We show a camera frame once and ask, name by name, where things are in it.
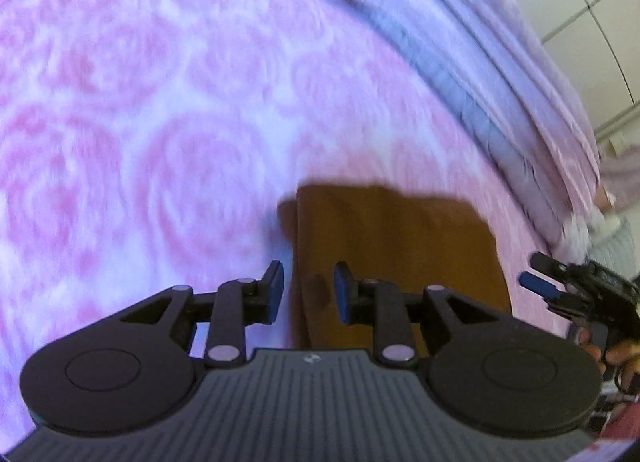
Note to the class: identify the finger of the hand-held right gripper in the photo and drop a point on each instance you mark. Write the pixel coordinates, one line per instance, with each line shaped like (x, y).
(540, 284)
(547, 264)

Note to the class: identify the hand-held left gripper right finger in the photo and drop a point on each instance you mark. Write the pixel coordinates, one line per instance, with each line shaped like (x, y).
(344, 292)

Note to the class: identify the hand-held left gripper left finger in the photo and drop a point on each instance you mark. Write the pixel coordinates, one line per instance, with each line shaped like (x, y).
(275, 292)

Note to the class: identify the brown long-sleeved sweater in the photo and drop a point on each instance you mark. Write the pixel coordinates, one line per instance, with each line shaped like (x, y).
(390, 242)

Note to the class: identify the person's right hand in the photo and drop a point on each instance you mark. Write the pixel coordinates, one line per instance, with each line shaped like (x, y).
(620, 354)

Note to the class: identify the pink floral bed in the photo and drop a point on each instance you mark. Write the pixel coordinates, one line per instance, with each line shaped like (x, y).
(150, 116)

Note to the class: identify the white wardrobe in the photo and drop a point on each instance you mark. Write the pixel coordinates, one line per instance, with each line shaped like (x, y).
(600, 1)

